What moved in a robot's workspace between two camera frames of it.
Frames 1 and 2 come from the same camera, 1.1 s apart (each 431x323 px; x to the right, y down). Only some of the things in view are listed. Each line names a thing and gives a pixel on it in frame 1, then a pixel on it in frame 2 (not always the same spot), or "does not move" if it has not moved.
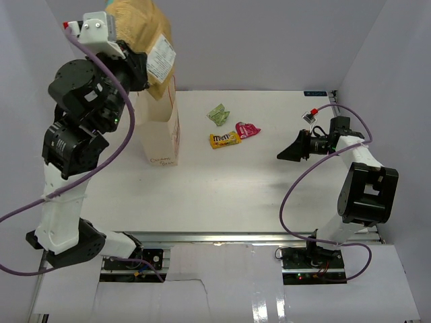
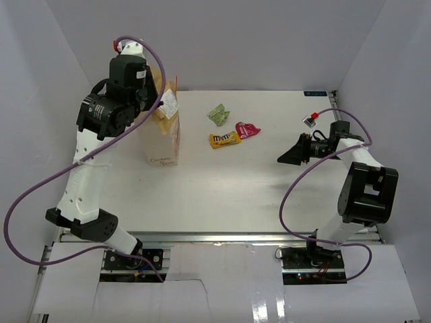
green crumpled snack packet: [218, 114] does not move
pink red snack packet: [245, 130] does not move
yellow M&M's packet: [220, 140] does not move
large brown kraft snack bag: [145, 27] -> [166, 115]
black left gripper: [137, 64] -> [154, 101]
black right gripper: [302, 148] does not move
